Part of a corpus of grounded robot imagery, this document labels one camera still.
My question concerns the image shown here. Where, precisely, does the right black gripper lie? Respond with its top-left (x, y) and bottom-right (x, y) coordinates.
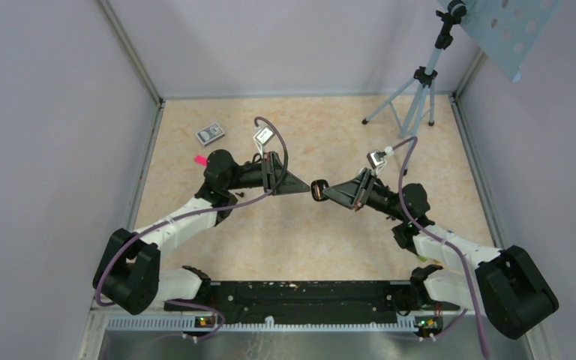
top-left (322, 167), bottom-right (407, 222)

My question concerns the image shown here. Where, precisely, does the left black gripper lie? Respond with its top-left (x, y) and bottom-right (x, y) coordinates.
top-left (225, 151), bottom-right (309, 196)

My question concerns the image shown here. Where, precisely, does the black earbud charging case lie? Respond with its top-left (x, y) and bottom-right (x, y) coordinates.
top-left (310, 179), bottom-right (329, 202)

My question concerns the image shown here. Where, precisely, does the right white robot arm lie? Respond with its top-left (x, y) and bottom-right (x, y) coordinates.
top-left (311, 169), bottom-right (560, 340)

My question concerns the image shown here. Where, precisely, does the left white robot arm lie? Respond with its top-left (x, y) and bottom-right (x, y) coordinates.
top-left (92, 149), bottom-right (310, 315)

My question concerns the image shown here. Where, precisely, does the grey playing card box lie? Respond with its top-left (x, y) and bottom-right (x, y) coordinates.
top-left (195, 122), bottom-right (225, 147)

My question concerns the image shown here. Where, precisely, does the pink marker pen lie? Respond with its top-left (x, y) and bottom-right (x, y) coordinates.
top-left (193, 155), bottom-right (207, 167)

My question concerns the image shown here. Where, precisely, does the light blue tripod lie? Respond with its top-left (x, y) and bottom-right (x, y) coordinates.
top-left (361, 0), bottom-right (468, 177)

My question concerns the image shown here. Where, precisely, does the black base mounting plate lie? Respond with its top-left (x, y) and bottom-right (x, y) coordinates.
top-left (192, 280), bottom-right (437, 325)

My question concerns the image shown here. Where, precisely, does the perforated blue metal panel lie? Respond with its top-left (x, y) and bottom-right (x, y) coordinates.
top-left (437, 0), bottom-right (561, 83)

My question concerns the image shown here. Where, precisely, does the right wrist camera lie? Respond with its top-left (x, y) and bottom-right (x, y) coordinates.
top-left (367, 146), bottom-right (395, 176)

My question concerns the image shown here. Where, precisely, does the white cable duct rail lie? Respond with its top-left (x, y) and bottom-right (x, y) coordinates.
top-left (106, 315), bottom-right (418, 332)

